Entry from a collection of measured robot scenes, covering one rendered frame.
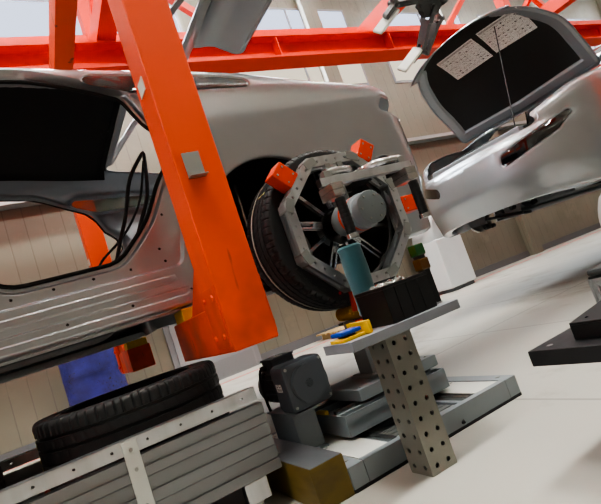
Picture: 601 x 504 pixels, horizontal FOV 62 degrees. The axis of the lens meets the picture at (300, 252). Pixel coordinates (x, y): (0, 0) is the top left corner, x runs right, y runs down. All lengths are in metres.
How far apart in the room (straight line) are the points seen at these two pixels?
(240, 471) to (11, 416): 4.81
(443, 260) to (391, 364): 6.52
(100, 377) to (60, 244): 1.80
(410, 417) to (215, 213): 0.88
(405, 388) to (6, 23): 7.02
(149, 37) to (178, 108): 0.26
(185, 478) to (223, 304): 0.52
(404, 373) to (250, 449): 0.54
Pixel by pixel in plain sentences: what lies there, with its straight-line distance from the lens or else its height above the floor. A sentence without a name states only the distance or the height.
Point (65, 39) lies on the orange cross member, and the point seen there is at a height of 2.61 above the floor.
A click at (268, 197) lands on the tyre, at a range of 1.96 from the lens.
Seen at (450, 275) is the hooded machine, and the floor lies 0.25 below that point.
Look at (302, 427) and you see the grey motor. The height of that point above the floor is 0.17.
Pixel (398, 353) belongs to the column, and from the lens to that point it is 1.56.
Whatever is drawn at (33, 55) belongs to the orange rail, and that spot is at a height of 3.18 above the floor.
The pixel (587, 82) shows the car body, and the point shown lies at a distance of 4.57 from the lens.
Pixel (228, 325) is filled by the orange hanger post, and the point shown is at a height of 0.61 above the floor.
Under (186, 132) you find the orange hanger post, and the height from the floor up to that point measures 1.25.
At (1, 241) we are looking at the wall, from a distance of 6.58.
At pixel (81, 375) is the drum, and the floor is 0.62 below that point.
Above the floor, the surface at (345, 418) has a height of 0.16.
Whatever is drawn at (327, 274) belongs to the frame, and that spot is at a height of 0.67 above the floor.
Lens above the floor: 0.60
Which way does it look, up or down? 5 degrees up
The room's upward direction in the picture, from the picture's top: 19 degrees counter-clockwise
